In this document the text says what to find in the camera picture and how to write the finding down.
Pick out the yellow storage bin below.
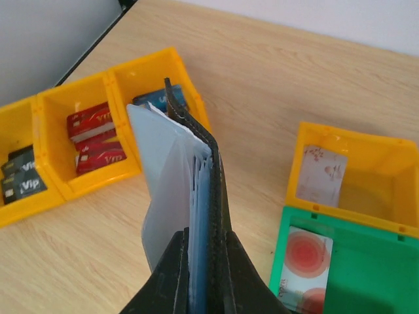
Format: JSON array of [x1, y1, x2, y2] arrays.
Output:
[[285, 122, 418, 237]]

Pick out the red VIP cards stack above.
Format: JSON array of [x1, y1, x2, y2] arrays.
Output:
[[67, 102, 126, 175]]

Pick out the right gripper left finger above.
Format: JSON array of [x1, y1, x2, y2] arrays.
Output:
[[120, 228, 189, 314]]

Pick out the black VIP cards stack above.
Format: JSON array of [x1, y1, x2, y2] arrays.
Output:
[[1, 147, 47, 205]]

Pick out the red circle card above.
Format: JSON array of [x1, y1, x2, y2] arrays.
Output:
[[278, 226, 333, 313]]

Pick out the blue cards stack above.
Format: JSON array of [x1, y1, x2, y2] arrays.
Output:
[[132, 84, 189, 114]]

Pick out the long yellow divided tray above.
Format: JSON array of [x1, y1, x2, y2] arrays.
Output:
[[1, 48, 209, 226]]

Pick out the white card in yellow bin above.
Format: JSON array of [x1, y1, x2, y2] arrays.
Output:
[[296, 145, 348, 207]]

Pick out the green storage bin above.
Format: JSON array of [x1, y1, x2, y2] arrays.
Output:
[[269, 206, 418, 313]]

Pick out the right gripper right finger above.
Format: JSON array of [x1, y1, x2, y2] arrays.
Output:
[[221, 231, 288, 314]]

